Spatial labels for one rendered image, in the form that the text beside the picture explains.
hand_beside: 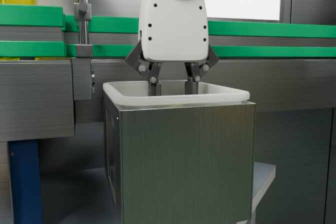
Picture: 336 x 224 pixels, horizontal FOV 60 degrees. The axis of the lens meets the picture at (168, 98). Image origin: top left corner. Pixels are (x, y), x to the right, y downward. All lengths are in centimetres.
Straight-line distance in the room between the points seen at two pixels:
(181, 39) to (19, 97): 26
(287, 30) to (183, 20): 40
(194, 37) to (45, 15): 24
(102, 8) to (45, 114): 36
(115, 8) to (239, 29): 31
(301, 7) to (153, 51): 72
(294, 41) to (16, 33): 61
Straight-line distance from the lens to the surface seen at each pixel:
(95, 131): 82
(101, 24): 61
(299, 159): 113
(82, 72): 49
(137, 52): 42
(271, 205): 112
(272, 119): 102
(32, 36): 52
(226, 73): 66
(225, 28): 68
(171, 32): 42
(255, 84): 71
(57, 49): 51
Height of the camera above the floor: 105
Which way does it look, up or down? 8 degrees down
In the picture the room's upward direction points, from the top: straight up
